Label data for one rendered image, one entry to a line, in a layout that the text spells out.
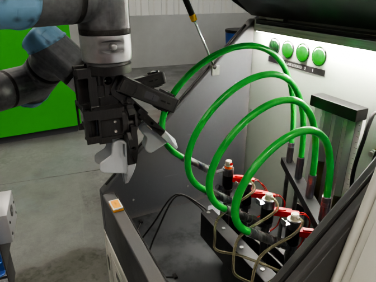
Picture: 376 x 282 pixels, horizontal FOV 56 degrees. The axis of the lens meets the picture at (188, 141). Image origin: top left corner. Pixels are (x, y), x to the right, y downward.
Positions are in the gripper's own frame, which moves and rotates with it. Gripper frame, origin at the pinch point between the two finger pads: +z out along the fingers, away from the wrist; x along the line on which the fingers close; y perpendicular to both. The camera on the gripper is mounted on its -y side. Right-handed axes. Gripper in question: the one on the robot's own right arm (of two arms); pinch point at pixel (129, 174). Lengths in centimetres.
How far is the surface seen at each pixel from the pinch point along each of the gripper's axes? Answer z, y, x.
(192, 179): 6.3, -14.3, -3.4
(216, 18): 32, -386, -615
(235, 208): 3.9, -14.3, 12.5
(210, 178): 2.0, -13.9, 4.5
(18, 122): 101, 18, -340
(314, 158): 3.7, -40.3, 4.4
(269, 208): 12.8, -28.4, 5.2
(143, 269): 29.2, -3.6, -6.8
